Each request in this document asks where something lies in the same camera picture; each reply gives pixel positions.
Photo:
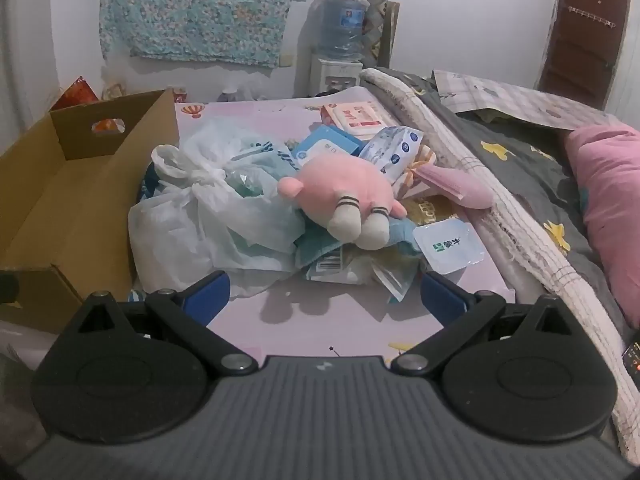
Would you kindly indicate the pink pillow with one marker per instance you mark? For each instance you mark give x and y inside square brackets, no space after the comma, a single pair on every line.
[610,185]

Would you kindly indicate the metal hook rack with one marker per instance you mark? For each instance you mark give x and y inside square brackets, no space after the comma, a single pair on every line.
[590,14]

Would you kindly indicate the large white plastic bag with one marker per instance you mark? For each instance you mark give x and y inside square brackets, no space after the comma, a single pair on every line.
[200,210]

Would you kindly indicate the pink plush toy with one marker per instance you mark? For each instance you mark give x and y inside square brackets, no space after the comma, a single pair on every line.
[330,185]

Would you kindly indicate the pink knitted sponge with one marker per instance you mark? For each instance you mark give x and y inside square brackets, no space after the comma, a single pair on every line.
[460,185]

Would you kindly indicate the gold tissue pack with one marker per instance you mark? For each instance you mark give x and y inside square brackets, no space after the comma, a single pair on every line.
[430,212]

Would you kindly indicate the white yogurt cup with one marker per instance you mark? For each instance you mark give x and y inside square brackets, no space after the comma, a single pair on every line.
[447,247]

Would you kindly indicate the blue bandage box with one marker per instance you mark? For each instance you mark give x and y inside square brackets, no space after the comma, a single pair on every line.
[325,147]

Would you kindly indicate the brown cardboard box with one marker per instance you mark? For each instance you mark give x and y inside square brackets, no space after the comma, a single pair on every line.
[75,200]

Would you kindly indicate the small translucent plastic bag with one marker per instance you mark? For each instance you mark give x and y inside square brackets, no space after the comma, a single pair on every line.
[240,94]

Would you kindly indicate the grey printed blanket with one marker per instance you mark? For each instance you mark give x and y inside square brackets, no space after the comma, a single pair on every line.
[520,160]

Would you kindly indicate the red white wet wipes pack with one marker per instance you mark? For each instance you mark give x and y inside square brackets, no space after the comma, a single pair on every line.
[357,115]

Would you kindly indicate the brown wooden door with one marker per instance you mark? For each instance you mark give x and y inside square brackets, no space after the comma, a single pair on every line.
[580,35]

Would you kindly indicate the clear packet with barcode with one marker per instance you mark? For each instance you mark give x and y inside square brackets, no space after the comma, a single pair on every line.
[350,270]

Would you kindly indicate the blue water bottle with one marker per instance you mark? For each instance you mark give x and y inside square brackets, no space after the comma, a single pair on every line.
[342,25]

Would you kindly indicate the white water dispenser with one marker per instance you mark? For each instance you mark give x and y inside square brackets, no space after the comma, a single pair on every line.
[330,72]

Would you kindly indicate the floral hanging cloth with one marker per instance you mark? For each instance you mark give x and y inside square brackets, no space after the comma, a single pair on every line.
[200,10]

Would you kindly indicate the red snack bag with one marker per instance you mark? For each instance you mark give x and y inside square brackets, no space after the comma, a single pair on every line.
[75,95]

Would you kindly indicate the blue white cotton pack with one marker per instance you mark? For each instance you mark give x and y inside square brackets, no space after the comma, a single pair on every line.
[395,147]

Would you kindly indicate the pink printed mat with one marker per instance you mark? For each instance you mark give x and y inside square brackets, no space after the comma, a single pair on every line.
[320,320]

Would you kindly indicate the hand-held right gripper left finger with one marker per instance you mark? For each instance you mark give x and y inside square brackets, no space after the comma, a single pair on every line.
[207,290]

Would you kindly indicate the beige checked blanket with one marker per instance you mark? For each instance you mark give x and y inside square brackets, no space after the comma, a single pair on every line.
[480,195]

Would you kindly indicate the checked printed sheet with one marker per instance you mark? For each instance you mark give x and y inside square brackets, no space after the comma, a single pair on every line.
[500,92]

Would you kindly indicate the dark device with orange light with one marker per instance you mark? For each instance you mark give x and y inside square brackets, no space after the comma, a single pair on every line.
[632,355]

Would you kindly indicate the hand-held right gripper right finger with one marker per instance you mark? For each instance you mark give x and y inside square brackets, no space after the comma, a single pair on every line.
[442,295]

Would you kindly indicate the patterned leaning board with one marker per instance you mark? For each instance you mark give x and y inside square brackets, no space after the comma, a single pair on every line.
[385,30]

